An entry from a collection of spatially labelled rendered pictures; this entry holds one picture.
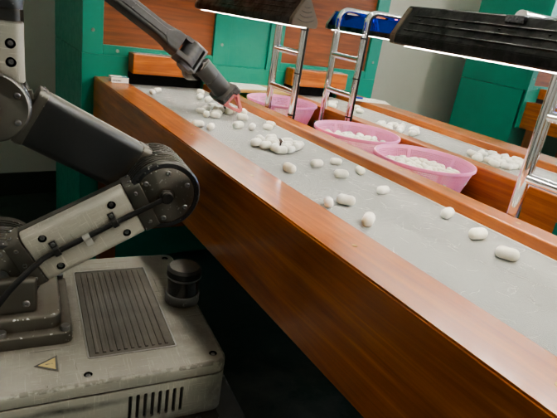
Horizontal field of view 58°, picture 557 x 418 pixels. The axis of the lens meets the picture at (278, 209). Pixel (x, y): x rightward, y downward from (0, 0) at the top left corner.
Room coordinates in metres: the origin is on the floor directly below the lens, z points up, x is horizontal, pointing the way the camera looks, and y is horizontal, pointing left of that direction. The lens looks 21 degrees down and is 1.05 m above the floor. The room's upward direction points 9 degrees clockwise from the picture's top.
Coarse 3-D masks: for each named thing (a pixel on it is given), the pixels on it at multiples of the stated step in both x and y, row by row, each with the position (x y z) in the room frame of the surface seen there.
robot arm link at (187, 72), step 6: (198, 42) 1.53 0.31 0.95; (204, 48) 1.54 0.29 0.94; (204, 54) 1.54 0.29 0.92; (180, 60) 1.49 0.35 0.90; (198, 60) 1.54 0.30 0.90; (180, 66) 1.50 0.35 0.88; (186, 66) 1.49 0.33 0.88; (198, 66) 1.52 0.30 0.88; (186, 72) 1.53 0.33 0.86; (192, 72) 1.51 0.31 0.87; (186, 78) 1.61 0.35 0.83; (192, 78) 1.58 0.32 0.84; (198, 78) 1.58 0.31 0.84
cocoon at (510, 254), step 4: (496, 248) 0.78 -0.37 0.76; (500, 248) 0.77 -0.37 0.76; (504, 248) 0.77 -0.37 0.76; (508, 248) 0.77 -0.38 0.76; (512, 248) 0.77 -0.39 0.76; (496, 252) 0.77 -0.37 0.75; (500, 252) 0.77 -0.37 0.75; (504, 252) 0.77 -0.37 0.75; (508, 252) 0.77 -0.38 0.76; (512, 252) 0.76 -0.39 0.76; (516, 252) 0.76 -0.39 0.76; (500, 256) 0.77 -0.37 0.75; (504, 256) 0.77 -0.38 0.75; (508, 256) 0.76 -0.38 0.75; (512, 256) 0.76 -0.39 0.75; (516, 256) 0.76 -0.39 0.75; (512, 260) 0.76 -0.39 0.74
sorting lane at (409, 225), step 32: (160, 96) 1.75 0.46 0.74; (192, 96) 1.85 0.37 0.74; (224, 128) 1.42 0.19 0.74; (256, 128) 1.48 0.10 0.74; (256, 160) 1.13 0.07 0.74; (288, 160) 1.18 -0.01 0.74; (320, 192) 0.97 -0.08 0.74; (352, 192) 1.00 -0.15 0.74; (352, 224) 0.82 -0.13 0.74; (384, 224) 0.85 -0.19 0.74; (416, 224) 0.87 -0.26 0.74; (448, 224) 0.90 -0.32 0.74; (480, 224) 0.93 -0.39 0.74; (416, 256) 0.73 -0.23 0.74; (448, 256) 0.75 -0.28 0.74; (480, 256) 0.77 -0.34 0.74; (544, 256) 0.81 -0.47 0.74; (480, 288) 0.65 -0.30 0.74; (512, 288) 0.67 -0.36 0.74; (544, 288) 0.69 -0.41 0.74; (512, 320) 0.57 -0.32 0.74; (544, 320) 0.59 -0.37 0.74
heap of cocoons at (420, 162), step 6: (390, 156) 1.38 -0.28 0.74; (396, 156) 1.39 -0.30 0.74; (402, 156) 1.40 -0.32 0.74; (402, 162) 1.35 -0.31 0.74; (408, 162) 1.34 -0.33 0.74; (414, 162) 1.38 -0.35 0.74; (420, 162) 1.38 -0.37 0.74; (426, 162) 1.38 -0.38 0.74; (432, 162) 1.39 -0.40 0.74; (426, 168) 1.31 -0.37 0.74; (432, 168) 1.32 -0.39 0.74; (438, 168) 1.33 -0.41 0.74; (444, 168) 1.34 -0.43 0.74; (450, 168) 1.35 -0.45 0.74; (450, 180) 1.24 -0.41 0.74; (444, 186) 1.20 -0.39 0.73
